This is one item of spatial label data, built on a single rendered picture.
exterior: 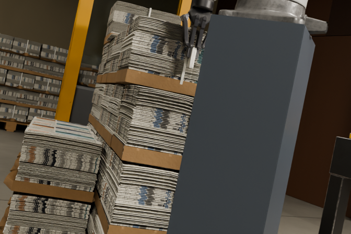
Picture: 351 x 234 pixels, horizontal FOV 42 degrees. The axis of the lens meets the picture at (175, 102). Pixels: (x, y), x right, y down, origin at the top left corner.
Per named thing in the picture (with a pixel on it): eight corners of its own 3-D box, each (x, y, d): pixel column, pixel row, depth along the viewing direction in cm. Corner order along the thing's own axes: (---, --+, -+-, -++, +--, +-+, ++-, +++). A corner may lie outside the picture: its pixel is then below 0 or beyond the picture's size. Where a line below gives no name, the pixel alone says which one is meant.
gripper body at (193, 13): (211, 3, 158) (206, 30, 158) (188, -3, 156) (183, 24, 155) (219, -1, 151) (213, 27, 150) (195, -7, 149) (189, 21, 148)
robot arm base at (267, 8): (321, 26, 90) (327, -1, 90) (215, 14, 99) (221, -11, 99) (328, 45, 107) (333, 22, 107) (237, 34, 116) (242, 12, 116)
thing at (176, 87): (170, 91, 154) (173, 78, 154) (153, 90, 181) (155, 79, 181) (187, 94, 155) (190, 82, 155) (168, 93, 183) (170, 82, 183)
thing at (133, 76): (124, 81, 150) (126, 68, 150) (114, 81, 177) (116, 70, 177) (170, 91, 154) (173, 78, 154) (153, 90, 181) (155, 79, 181)
